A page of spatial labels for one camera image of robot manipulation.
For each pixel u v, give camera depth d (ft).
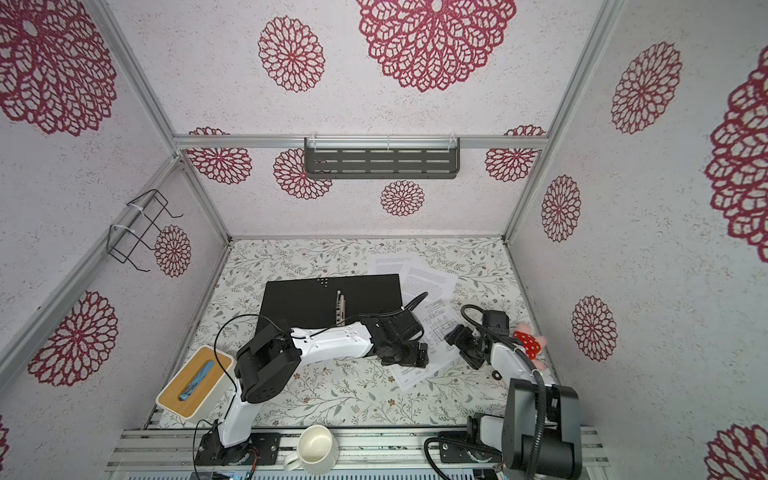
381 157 3.10
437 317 3.21
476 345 2.66
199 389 2.56
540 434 1.24
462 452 2.39
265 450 2.43
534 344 2.86
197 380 2.67
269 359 1.78
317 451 2.50
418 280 3.56
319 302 3.36
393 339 2.22
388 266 3.71
